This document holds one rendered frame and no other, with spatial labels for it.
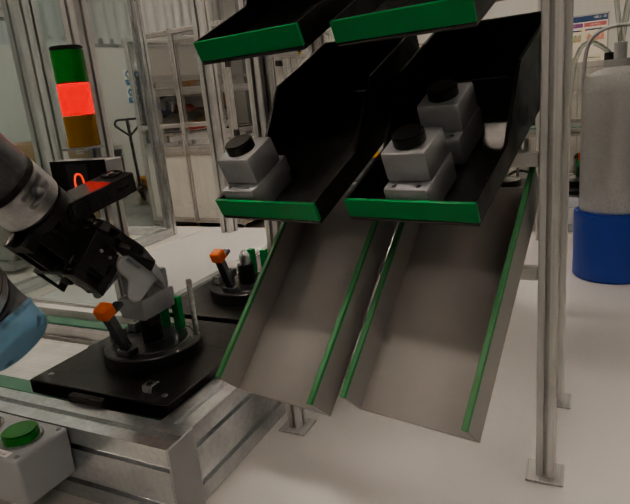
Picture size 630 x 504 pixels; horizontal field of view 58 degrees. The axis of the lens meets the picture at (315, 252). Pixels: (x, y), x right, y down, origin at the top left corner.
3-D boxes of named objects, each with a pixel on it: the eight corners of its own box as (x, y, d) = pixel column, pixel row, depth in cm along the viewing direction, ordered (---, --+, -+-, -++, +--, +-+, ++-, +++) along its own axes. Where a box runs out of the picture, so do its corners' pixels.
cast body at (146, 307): (145, 321, 78) (136, 272, 76) (121, 318, 80) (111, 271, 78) (184, 299, 85) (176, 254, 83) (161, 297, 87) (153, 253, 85)
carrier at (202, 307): (274, 335, 90) (265, 258, 87) (156, 321, 101) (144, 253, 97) (336, 284, 111) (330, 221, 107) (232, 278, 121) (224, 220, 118)
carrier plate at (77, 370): (169, 421, 68) (166, 405, 67) (32, 392, 79) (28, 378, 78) (269, 338, 89) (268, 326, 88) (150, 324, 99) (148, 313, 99)
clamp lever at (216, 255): (233, 290, 99) (218, 255, 94) (223, 289, 99) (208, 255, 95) (242, 276, 101) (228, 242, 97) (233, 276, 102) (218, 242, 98)
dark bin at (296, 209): (321, 224, 55) (294, 159, 51) (224, 218, 63) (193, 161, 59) (428, 85, 72) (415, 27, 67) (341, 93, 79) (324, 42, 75)
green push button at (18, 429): (19, 457, 63) (15, 442, 63) (-4, 451, 65) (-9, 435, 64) (49, 437, 67) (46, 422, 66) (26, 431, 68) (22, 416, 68)
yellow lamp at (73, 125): (84, 147, 91) (77, 115, 89) (61, 148, 93) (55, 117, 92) (107, 143, 95) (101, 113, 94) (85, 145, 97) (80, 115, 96)
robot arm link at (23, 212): (-1, 157, 64) (49, 154, 61) (29, 182, 68) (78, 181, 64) (-37, 212, 61) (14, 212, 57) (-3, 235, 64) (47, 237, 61)
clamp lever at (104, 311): (127, 353, 77) (102, 312, 72) (116, 352, 78) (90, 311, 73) (143, 334, 79) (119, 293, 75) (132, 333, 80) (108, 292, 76)
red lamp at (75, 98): (77, 115, 89) (71, 82, 88) (55, 117, 92) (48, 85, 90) (101, 112, 94) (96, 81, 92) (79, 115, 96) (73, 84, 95)
